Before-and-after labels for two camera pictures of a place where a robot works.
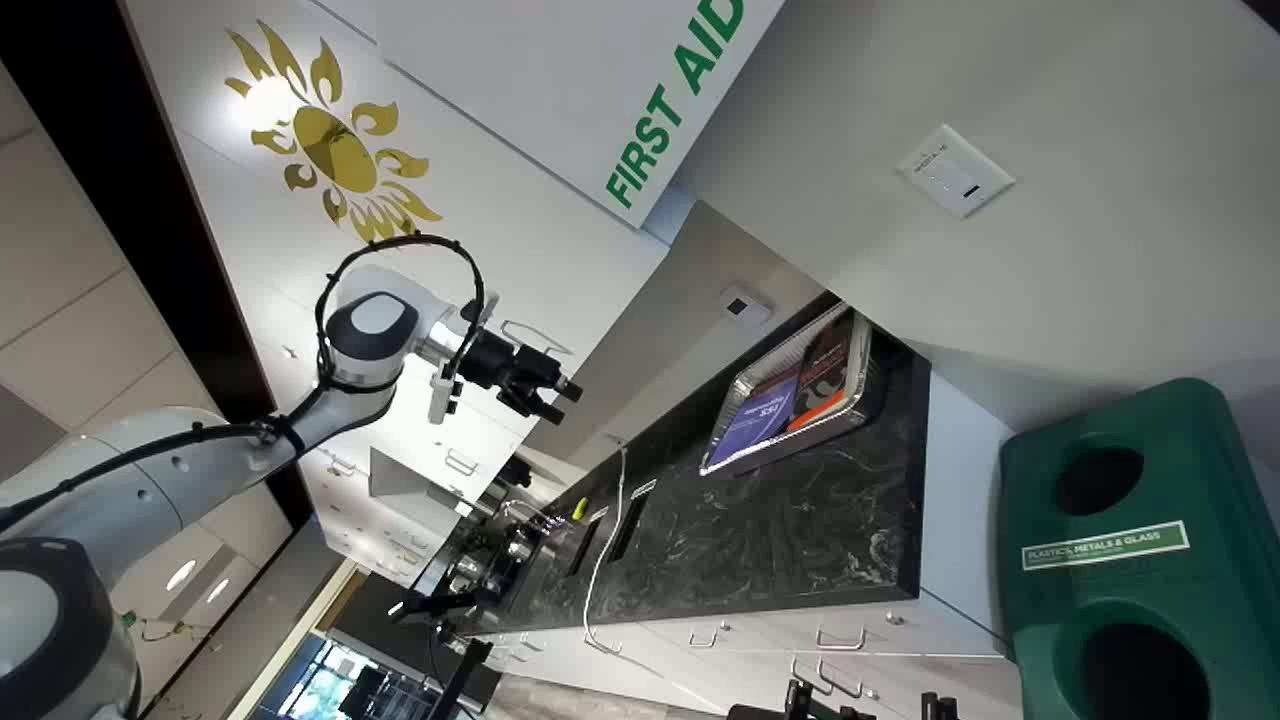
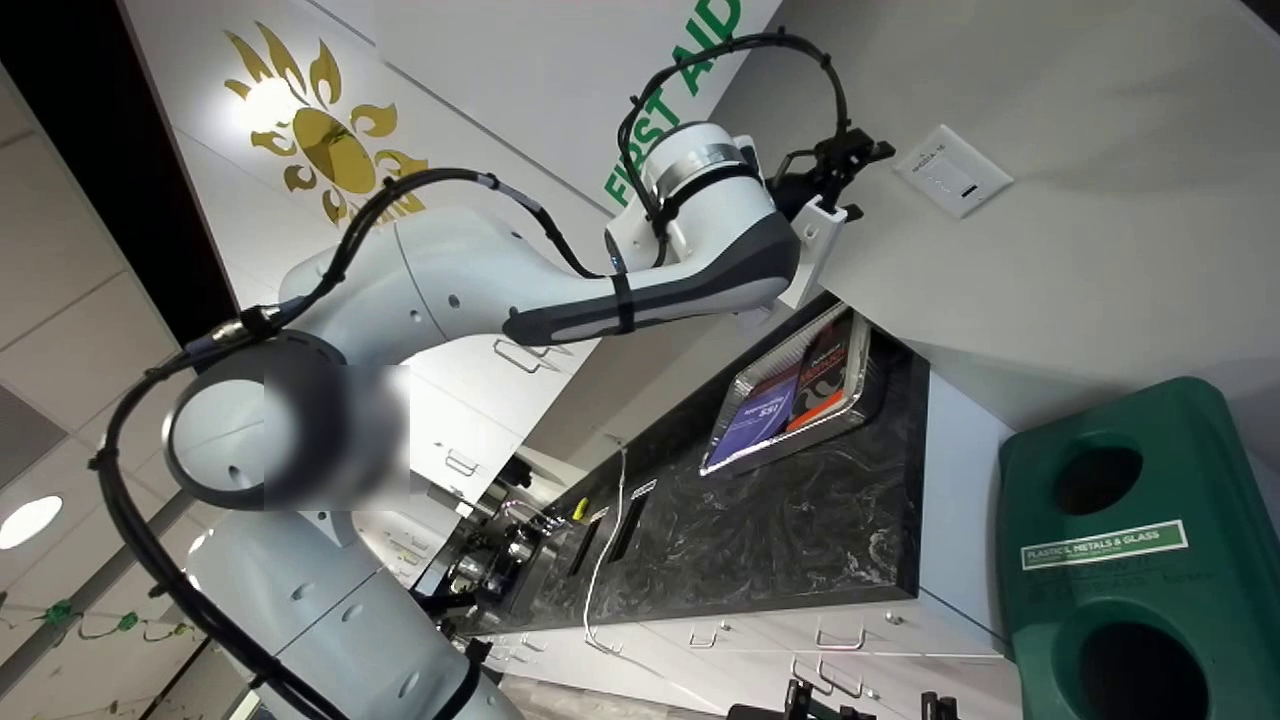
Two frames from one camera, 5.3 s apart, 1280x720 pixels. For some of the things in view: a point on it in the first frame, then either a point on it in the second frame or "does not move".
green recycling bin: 1136,560 does not move
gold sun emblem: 339,144 does not move
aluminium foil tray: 810,390 does not move
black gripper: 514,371 -> 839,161
